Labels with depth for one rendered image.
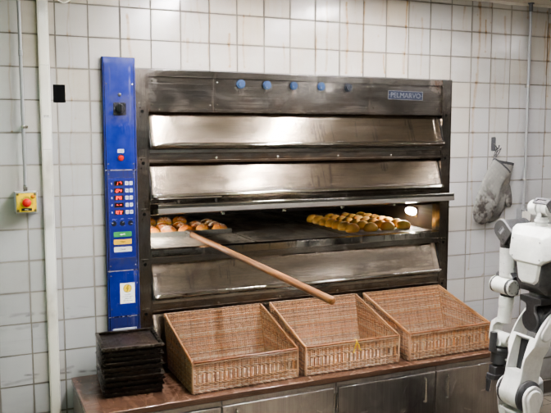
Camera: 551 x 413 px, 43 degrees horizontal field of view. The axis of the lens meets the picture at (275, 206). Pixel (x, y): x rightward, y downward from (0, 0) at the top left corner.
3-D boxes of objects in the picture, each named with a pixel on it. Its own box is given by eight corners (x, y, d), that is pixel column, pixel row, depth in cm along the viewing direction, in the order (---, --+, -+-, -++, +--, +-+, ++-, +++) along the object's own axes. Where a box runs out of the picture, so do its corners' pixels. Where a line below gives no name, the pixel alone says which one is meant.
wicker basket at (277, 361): (162, 364, 363) (161, 312, 360) (261, 350, 387) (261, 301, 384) (191, 396, 319) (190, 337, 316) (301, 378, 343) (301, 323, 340)
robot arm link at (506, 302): (503, 315, 343) (507, 276, 342) (518, 319, 334) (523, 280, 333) (486, 314, 338) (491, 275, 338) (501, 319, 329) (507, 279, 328)
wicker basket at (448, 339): (360, 338, 410) (360, 292, 407) (437, 327, 434) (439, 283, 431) (408, 362, 366) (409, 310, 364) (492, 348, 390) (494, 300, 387)
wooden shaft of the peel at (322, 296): (336, 305, 248) (337, 297, 248) (329, 306, 247) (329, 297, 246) (194, 237, 404) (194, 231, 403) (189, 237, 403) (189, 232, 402)
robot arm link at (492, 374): (501, 374, 346) (503, 351, 345) (515, 380, 337) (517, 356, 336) (480, 375, 340) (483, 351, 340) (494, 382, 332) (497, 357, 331)
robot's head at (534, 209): (538, 218, 319) (538, 199, 318) (554, 220, 309) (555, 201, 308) (526, 219, 316) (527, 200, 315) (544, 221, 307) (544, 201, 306)
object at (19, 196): (14, 211, 329) (13, 191, 328) (36, 211, 333) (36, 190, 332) (15, 213, 322) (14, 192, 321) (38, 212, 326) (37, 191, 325)
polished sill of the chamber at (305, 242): (148, 256, 363) (148, 248, 363) (433, 236, 435) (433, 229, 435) (151, 258, 358) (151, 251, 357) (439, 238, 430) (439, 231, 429)
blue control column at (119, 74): (65, 366, 533) (56, 83, 511) (86, 364, 540) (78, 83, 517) (112, 481, 357) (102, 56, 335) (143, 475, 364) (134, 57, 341)
